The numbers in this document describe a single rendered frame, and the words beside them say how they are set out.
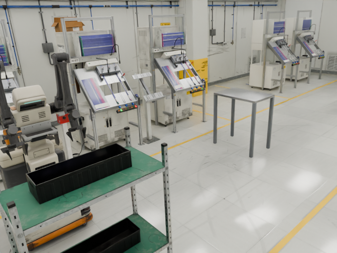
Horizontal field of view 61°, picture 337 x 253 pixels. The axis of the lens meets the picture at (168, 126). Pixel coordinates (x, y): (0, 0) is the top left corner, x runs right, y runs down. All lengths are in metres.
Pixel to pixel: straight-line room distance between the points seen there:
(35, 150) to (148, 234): 1.11
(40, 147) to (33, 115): 0.28
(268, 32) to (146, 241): 6.46
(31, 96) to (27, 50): 3.24
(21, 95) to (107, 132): 2.29
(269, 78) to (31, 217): 6.87
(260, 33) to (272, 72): 1.00
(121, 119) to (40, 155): 2.19
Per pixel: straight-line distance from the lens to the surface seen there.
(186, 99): 5.34
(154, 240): 2.18
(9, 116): 2.16
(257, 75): 7.91
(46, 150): 2.56
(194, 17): 6.95
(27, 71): 5.58
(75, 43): 4.27
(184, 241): 2.68
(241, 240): 2.72
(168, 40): 5.10
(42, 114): 2.46
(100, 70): 4.28
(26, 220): 1.57
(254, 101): 3.79
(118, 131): 4.55
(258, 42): 7.82
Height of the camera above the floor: 1.81
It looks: 20 degrees down
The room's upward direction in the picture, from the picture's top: 3 degrees counter-clockwise
